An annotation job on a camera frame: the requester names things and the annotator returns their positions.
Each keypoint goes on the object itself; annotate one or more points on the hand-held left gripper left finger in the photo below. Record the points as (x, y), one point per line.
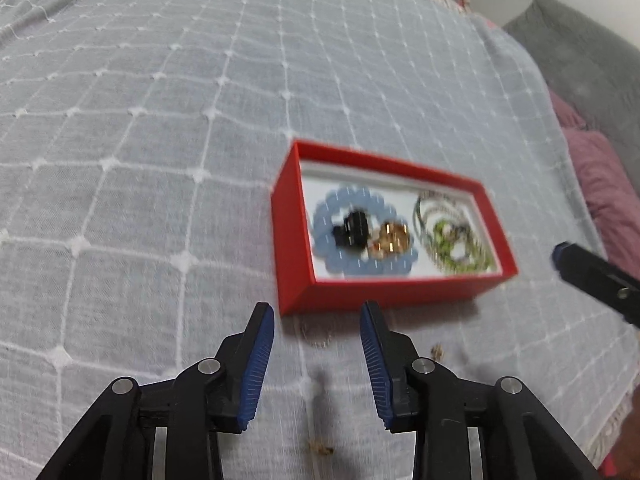
(257, 360)

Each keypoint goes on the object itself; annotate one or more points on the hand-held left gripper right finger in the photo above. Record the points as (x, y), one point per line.
(377, 365)

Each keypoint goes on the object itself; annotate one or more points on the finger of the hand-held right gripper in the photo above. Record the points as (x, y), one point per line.
(595, 275)

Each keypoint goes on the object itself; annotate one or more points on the red cardboard box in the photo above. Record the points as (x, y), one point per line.
(380, 295)

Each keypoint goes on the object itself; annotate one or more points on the black hair clip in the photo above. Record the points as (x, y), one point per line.
(352, 230)

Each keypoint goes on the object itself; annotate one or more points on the small gold earring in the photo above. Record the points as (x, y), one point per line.
(320, 447)
(437, 351)

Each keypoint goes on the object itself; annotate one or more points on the pink pillow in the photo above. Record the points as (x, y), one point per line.
(605, 180)

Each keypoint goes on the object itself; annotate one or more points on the grey cushion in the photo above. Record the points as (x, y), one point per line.
(590, 70)

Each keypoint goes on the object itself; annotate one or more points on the grey checked blanket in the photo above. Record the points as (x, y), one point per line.
(150, 160)

